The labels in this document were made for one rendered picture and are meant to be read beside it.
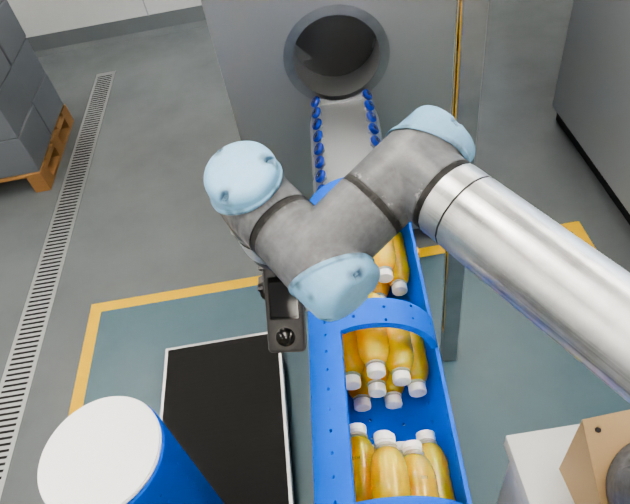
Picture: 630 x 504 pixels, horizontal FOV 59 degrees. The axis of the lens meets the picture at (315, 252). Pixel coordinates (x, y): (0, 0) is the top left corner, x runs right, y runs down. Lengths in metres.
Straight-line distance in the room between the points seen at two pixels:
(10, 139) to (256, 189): 3.43
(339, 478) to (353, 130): 1.41
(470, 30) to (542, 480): 0.99
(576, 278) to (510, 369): 2.11
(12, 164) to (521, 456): 3.48
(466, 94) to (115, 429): 1.19
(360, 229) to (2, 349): 2.87
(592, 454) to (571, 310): 0.55
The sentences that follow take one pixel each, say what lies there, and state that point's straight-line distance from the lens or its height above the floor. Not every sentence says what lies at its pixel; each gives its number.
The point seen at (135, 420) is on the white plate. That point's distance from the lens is 1.40.
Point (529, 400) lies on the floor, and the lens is 2.50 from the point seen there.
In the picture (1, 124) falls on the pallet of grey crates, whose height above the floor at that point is 0.51.
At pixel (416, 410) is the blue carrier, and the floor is 0.98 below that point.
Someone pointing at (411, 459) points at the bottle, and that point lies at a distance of 1.13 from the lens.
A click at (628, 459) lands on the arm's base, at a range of 0.98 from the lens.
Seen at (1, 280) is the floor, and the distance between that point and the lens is 3.62.
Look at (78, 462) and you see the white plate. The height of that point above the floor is 1.04.
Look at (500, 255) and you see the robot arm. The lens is 0.47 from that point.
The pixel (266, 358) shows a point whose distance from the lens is 2.45.
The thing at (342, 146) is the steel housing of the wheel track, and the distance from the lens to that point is 2.07.
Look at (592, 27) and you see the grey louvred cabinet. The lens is 3.27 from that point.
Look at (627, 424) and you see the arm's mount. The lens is 1.00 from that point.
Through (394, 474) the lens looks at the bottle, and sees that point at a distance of 1.07.
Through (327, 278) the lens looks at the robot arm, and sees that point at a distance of 0.49.
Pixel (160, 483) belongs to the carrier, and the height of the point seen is 0.98.
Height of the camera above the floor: 2.18
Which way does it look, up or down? 47 degrees down
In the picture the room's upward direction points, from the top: 12 degrees counter-clockwise
